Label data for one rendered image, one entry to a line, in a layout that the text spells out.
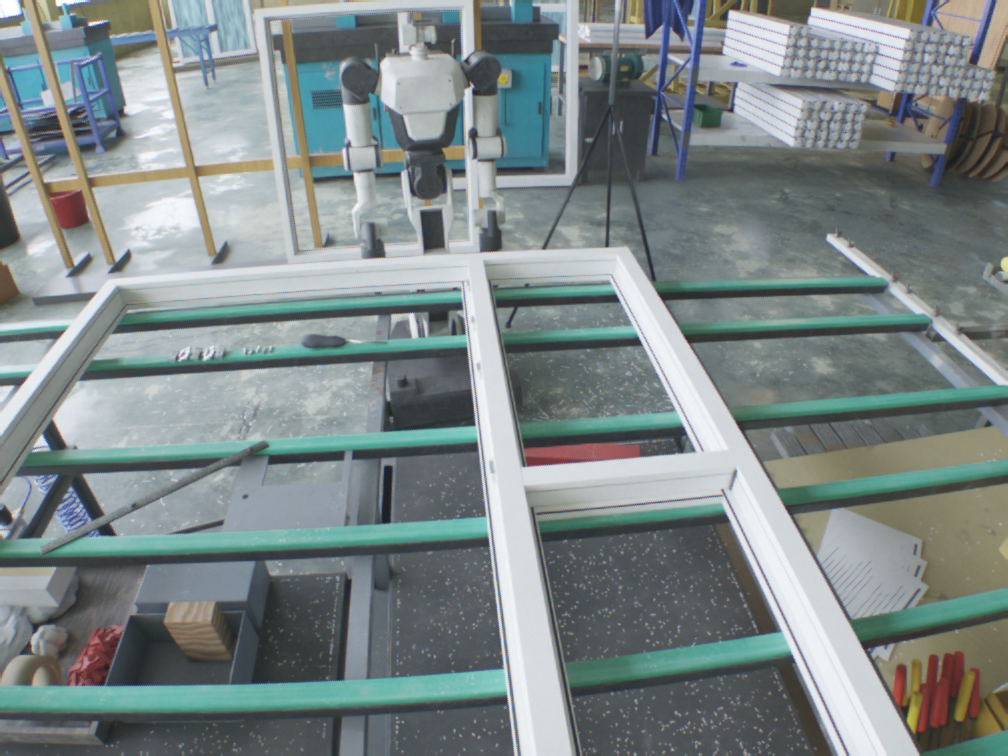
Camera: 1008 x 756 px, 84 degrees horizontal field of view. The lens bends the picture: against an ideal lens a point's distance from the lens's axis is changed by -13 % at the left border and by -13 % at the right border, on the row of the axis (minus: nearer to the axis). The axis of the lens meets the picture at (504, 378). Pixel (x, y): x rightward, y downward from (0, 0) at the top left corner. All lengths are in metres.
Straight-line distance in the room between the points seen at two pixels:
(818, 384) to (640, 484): 2.15
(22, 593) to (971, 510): 2.11
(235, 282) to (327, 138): 3.59
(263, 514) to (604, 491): 0.60
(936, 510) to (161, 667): 1.72
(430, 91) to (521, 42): 3.03
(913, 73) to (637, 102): 2.12
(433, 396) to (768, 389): 1.51
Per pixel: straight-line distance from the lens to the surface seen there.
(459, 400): 2.48
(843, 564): 1.48
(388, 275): 1.76
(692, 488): 1.16
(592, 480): 1.07
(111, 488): 2.77
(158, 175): 4.30
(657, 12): 6.03
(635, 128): 5.26
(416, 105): 2.18
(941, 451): 1.91
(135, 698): 1.04
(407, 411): 2.48
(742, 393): 2.96
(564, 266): 1.79
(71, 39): 9.58
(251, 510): 1.20
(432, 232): 2.35
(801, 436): 2.27
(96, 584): 1.58
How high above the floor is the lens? 1.69
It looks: 36 degrees down
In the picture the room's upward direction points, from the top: straight up
